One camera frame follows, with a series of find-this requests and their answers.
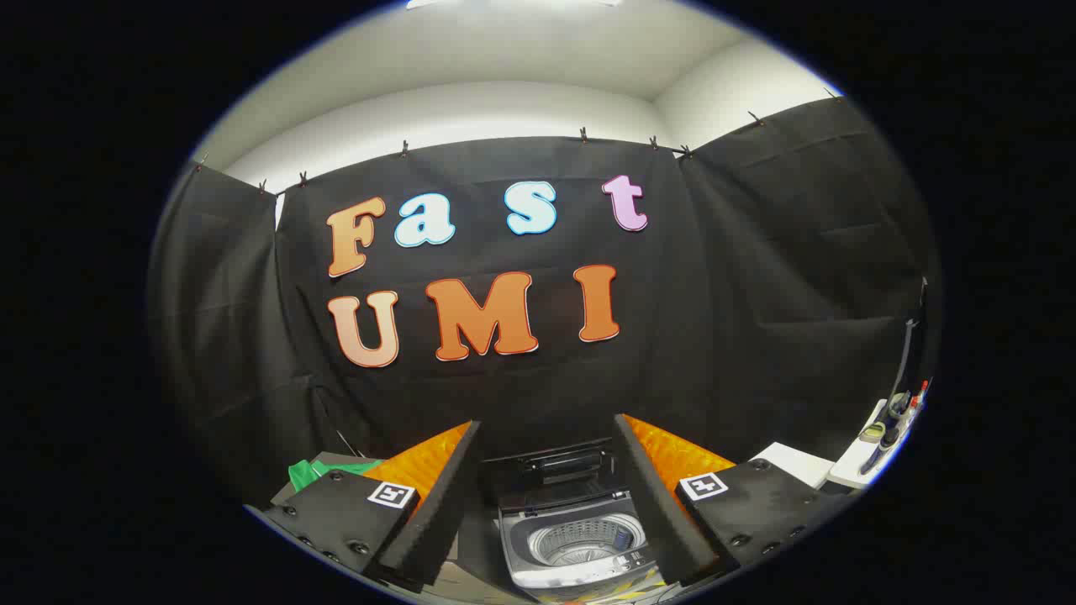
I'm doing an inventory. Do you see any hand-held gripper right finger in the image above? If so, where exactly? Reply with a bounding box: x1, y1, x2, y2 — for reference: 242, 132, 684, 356
614, 413, 846, 587

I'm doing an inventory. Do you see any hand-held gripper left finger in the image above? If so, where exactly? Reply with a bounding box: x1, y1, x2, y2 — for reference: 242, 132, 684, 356
263, 420, 482, 587

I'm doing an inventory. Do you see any grey washing machine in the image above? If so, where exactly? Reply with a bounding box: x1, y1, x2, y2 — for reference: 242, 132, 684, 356
498, 492, 665, 602

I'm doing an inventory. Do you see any green shirt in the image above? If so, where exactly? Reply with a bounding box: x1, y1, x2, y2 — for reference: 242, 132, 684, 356
288, 458, 383, 492

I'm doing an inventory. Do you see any white flat board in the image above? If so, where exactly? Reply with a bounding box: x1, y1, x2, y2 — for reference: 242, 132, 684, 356
752, 443, 835, 490

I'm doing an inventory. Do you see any black backdrop cloth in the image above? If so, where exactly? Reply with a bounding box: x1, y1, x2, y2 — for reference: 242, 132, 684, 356
147, 97, 938, 505

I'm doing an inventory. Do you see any dark bottle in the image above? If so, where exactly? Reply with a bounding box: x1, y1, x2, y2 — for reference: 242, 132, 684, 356
862, 420, 907, 476

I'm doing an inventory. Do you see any row of black clips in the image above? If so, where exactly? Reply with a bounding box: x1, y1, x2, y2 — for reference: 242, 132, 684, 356
198, 88, 841, 198

